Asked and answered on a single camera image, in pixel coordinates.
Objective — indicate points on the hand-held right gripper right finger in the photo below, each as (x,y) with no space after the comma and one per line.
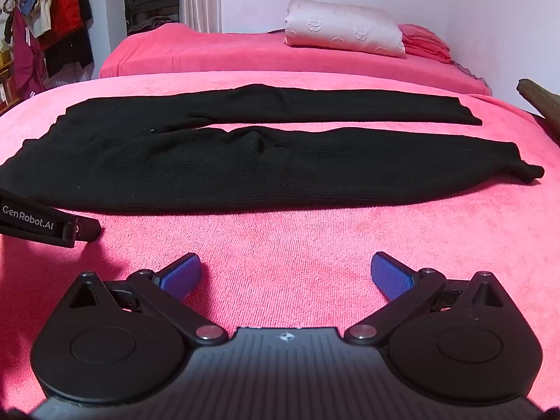
(391,278)

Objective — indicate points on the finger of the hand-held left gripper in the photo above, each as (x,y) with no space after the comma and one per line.
(87,229)

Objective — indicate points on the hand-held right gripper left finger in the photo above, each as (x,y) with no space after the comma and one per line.
(181,276)

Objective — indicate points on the black knit pants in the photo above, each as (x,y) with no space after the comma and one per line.
(183,170)

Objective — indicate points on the pink fleece bed blanket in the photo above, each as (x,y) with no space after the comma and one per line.
(284,245)

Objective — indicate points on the maroon hanging jacket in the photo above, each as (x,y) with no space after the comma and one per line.
(28,57)

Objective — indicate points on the black hanging coat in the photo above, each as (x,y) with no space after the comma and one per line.
(72,54)

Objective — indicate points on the dark brown cloth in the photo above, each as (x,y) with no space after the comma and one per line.
(151,24)

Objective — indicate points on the cream hanging shirt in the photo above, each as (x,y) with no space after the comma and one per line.
(43,4)

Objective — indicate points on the blue hanging cloth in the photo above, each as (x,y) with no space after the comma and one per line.
(28,3)

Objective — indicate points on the red padded jacket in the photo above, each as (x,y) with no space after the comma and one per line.
(65,2)

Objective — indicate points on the bed with pink cover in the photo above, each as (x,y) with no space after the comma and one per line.
(245,54)

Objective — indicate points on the folded pink blanket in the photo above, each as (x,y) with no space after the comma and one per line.
(426,43)

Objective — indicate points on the pale pink satin pillow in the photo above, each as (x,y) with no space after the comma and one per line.
(345,28)

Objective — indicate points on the brown wooden bed post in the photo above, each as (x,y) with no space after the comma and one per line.
(542,100)

